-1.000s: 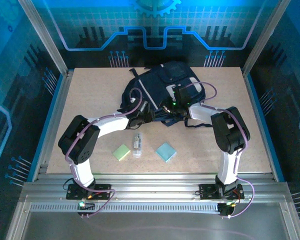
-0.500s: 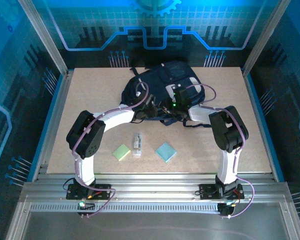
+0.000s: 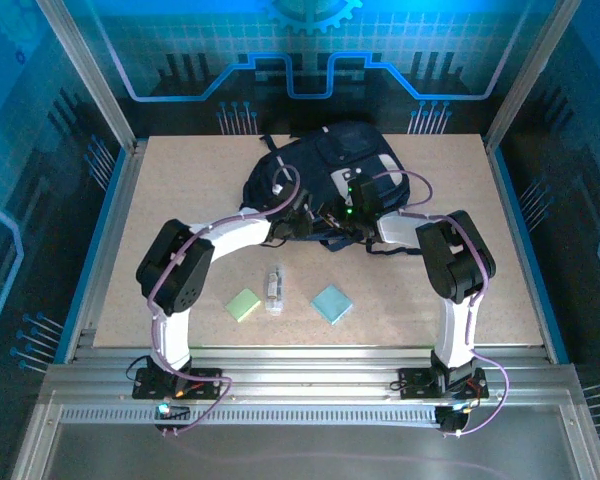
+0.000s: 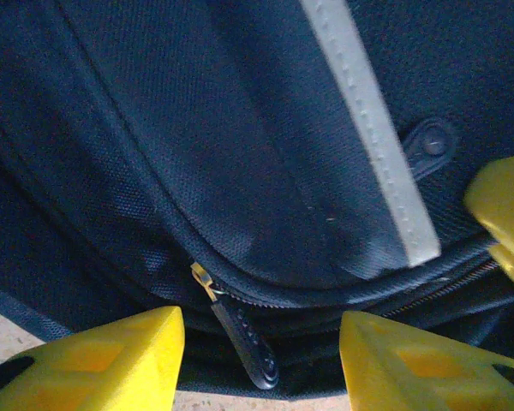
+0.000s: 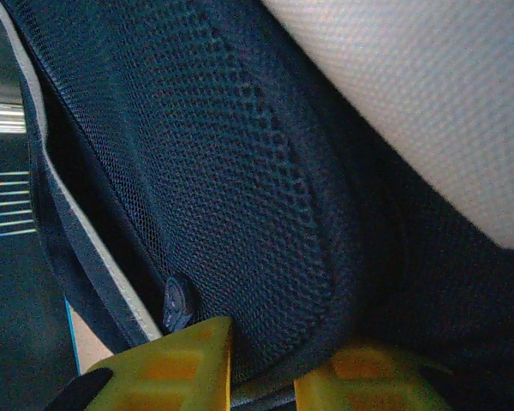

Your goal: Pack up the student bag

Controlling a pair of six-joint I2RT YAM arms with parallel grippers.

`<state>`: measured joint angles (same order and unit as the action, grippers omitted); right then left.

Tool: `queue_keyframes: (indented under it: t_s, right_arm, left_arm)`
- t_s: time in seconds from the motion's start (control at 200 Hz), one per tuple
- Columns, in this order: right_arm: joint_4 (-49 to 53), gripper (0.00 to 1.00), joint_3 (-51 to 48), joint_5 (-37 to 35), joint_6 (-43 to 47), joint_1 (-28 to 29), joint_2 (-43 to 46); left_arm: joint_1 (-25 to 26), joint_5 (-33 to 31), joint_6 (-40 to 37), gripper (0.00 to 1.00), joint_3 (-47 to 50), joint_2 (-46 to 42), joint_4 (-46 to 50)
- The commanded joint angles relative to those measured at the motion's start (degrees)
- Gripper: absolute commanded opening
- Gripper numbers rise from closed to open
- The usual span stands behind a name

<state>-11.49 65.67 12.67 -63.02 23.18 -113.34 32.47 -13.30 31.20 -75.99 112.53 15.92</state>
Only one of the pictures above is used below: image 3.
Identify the navy blue student backpack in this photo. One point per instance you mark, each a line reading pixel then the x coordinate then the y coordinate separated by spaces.
pixel 325 155

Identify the green sticky note pad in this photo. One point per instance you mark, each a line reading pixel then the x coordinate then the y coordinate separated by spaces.
pixel 243 305

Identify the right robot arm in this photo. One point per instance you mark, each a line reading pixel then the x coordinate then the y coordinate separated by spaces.
pixel 455 255

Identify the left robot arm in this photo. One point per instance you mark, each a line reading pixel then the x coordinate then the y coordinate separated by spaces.
pixel 175 265

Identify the blue sticky note pad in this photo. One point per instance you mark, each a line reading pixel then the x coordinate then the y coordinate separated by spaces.
pixel 332 304

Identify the small black controller board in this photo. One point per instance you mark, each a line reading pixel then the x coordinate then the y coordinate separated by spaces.
pixel 450 422
pixel 166 411

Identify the grey metal shelf panel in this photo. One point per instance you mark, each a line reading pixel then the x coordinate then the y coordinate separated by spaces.
pixel 305 450

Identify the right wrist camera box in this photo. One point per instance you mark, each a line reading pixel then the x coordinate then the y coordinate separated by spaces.
pixel 367 192

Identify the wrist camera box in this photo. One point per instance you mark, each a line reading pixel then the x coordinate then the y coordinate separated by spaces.
pixel 277 190
pixel 367 192

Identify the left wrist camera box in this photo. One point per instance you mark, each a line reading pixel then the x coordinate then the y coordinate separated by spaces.
pixel 277 190

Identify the aluminium table side rail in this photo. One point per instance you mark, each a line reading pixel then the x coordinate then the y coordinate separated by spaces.
pixel 125 200
pixel 507 200

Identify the aluminium frame beam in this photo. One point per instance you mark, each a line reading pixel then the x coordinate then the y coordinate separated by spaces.
pixel 305 375

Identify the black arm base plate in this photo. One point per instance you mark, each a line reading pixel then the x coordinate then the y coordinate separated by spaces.
pixel 415 382
pixel 200 385

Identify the aluminium frame post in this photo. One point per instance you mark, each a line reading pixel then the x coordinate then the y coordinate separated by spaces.
pixel 530 75
pixel 90 75

